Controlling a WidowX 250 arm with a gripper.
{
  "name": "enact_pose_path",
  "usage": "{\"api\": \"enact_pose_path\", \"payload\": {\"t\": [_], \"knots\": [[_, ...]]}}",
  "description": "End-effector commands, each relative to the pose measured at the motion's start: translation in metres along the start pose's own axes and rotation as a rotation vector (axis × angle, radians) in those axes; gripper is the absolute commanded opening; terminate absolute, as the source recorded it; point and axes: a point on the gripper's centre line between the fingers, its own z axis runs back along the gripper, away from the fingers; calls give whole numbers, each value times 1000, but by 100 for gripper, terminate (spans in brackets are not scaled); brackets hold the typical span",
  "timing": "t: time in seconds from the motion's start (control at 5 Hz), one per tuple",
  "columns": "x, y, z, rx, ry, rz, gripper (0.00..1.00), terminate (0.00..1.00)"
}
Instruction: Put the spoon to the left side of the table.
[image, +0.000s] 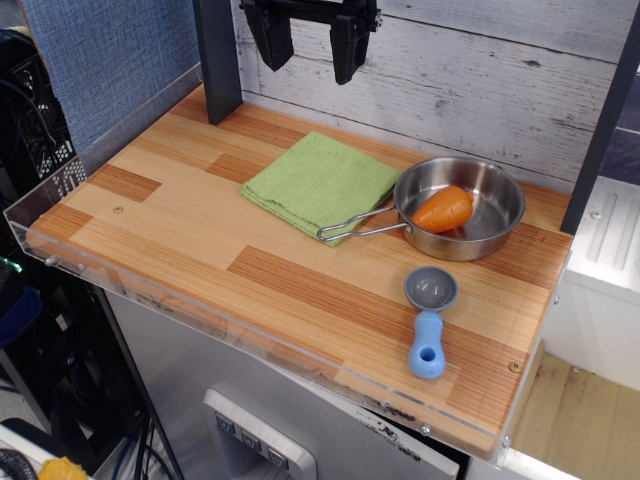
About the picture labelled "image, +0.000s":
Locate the white ribbed side counter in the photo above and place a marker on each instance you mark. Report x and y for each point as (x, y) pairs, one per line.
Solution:
(606, 244)

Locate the silver toy appliance panel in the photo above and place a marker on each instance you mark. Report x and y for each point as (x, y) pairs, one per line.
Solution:
(269, 453)

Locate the yellow object at bottom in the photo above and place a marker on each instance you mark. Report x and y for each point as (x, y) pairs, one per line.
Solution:
(61, 469)

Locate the green folded cloth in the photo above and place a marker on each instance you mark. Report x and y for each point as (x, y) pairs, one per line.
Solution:
(321, 182)

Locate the orange toy carrot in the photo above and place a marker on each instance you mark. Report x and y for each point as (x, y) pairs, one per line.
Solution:
(447, 209)

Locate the clear acrylic table guard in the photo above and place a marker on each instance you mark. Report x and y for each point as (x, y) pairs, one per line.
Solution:
(214, 293)

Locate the steel pan with wire handle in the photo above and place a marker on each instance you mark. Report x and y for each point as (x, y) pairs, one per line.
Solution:
(499, 207)

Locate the dark grey post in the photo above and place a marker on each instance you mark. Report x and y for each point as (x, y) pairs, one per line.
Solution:
(614, 103)
(218, 57)

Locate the black plastic crate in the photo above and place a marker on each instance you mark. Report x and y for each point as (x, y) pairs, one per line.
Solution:
(34, 131)

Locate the dark grey left post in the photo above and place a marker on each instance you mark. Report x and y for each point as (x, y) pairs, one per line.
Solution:
(218, 57)

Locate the blue and grey toy spoon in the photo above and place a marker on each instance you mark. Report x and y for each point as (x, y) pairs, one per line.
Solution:
(430, 290)

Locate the dark grey right post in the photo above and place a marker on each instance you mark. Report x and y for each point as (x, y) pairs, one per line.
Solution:
(614, 103)

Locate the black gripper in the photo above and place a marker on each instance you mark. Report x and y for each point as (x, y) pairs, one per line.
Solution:
(270, 26)

